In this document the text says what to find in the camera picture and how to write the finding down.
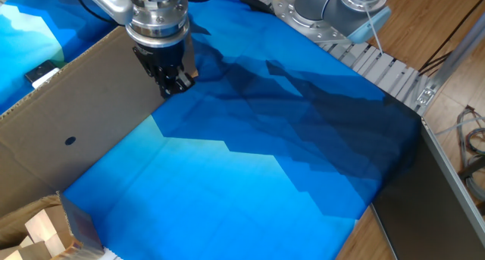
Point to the open brown cardboard box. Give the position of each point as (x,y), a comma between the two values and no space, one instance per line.
(81,229)

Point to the round silver mounting plate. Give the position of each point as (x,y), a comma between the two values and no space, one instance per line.
(288,15)

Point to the tall brown cardboard panel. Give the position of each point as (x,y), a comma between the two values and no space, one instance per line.
(94,112)

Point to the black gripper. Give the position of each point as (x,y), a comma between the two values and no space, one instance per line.
(170,53)

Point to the white zip tie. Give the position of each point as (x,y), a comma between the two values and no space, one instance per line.
(373,29)

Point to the light wooden block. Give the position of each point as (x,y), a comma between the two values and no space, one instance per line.
(41,224)
(30,254)
(57,245)

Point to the dark grey flat panel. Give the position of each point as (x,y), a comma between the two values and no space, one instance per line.
(417,214)

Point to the blue mountain print cloth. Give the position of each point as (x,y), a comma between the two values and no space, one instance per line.
(246,176)

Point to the white wrist sensor box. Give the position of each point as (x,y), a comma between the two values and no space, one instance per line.
(106,2)

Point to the black and white button device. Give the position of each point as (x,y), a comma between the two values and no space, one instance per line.
(39,71)

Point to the aluminium profile post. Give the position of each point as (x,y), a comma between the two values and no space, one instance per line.
(462,51)

